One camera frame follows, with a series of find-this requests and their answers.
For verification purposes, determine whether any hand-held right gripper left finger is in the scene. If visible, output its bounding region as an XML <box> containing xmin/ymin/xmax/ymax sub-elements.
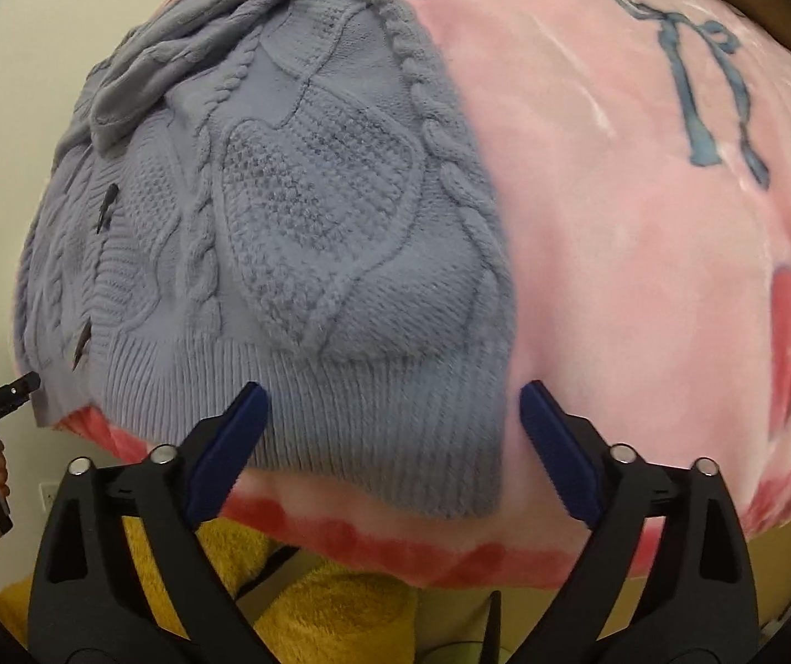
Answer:
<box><xmin>29</xmin><ymin>382</ymin><xmax>270</xmax><ymax>664</ymax></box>

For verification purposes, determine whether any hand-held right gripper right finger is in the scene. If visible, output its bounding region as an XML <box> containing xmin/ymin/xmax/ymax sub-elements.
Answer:
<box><xmin>520</xmin><ymin>380</ymin><xmax>762</xmax><ymax>664</ymax></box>

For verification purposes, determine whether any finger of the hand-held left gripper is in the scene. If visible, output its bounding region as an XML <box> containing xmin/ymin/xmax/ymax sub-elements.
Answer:
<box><xmin>0</xmin><ymin>372</ymin><xmax>41</xmax><ymax>430</ymax></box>

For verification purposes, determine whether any lavender cable knit sweater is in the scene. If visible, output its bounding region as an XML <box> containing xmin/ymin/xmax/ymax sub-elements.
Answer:
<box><xmin>14</xmin><ymin>0</ymin><xmax>516</xmax><ymax>520</ymax></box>

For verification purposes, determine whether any person's yellow fleece clothing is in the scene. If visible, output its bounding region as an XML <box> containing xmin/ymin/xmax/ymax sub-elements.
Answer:
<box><xmin>122</xmin><ymin>517</ymin><xmax>423</xmax><ymax>664</ymax></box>

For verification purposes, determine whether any pink printed blanket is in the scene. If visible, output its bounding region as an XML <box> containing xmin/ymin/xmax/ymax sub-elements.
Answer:
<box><xmin>15</xmin><ymin>0</ymin><xmax>791</xmax><ymax>589</ymax></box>

